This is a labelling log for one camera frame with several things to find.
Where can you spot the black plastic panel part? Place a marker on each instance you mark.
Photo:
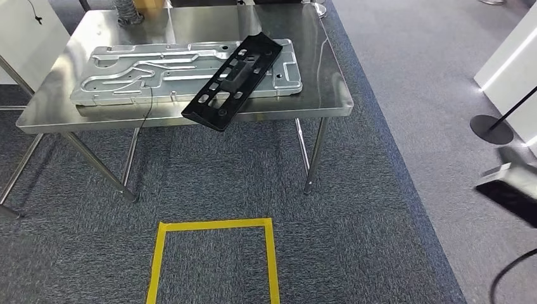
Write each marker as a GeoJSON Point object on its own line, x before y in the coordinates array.
{"type": "Point", "coordinates": [235, 75]}

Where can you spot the stainless steel workbench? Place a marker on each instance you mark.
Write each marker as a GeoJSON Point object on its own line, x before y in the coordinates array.
{"type": "Point", "coordinates": [327, 84]}

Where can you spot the yellow floor tape square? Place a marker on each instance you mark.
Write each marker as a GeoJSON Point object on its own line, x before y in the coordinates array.
{"type": "Point", "coordinates": [214, 225]}

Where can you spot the chrome stool base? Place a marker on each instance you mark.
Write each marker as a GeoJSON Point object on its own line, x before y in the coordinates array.
{"type": "Point", "coordinates": [321, 10]}

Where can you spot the embossed aluminium plate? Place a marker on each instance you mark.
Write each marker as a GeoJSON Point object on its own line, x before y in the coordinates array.
{"type": "Point", "coordinates": [126, 84]}

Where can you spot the cardboard box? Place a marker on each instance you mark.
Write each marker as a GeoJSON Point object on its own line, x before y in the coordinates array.
{"type": "Point", "coordinates": [149, 3]}

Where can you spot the black stanchion with round base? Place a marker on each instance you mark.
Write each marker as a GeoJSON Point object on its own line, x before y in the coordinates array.
{"type": "Point", "coordinates": [491, 132]}

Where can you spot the steel side table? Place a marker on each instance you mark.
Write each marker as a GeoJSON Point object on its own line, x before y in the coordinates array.
{"type": "Point", "coordinates": [21, 168]}

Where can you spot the white lit display counter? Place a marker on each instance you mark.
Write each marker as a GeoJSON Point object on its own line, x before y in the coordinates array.
{"type": "Point", "coordinates": [516, 54]}

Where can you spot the white cabinet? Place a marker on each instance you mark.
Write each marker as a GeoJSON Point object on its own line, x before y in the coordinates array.
{"type": "Point", "coordinates": [25, 42]}

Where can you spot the silver chair base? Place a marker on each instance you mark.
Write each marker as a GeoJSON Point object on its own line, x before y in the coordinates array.
{"type": "Point", "coordinates": [493, 2]}

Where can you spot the black stanchion post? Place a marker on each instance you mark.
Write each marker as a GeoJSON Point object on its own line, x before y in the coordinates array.
{"type": "Point", "coordinates": [85, 5]}

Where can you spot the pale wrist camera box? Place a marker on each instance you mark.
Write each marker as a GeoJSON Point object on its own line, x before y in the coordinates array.
{"type": "Point", "coordinates": [507, 180]}

